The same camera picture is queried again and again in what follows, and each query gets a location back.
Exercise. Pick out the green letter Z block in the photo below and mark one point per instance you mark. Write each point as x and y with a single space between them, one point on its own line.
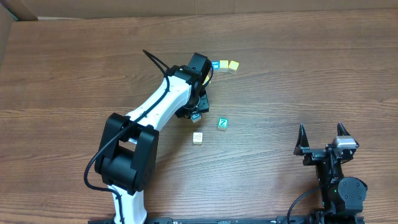
223 123

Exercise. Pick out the yellow block centre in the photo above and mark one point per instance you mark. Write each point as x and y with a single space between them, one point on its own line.
206 80

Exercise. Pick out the yellow block middle top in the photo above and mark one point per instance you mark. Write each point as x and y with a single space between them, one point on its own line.
223 66

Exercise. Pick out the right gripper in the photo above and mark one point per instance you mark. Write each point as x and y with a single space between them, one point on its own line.
312 154

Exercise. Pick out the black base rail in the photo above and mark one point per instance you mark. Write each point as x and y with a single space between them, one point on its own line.
301 219

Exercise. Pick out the yellow block far right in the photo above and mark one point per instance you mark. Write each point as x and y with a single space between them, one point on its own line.
233 66

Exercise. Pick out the yellow block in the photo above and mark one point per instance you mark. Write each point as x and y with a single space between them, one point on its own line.
233 66
206 80
223 66

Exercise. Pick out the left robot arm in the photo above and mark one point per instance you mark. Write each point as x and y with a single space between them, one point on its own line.
127 153

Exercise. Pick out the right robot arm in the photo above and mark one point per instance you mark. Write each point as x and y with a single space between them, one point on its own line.
342 197

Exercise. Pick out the white natural wood block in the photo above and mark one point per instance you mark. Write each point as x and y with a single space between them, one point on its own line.
197 138

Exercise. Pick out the cardboard box corner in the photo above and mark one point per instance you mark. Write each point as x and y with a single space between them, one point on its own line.
12 11

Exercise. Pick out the blue letter P block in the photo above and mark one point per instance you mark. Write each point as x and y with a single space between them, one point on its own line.
195 117

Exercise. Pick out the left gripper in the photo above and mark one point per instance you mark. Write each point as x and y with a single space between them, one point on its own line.
202 106

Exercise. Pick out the blue picture block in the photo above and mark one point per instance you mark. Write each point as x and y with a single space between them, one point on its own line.
216 66

